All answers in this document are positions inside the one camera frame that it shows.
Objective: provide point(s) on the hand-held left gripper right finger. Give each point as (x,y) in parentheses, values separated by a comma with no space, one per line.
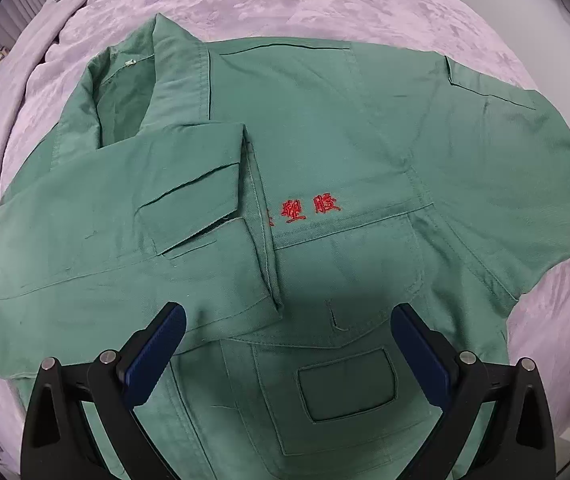
(422,355)

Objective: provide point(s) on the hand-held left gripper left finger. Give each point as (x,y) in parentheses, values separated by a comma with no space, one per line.
(157,355)

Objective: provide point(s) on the green work jacket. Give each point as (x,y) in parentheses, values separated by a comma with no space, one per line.
(365,150)

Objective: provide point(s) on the grey pleated curtain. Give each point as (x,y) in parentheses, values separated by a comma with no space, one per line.
(12,22)

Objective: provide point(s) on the purple plush blanket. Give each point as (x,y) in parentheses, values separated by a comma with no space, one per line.
(315,5)

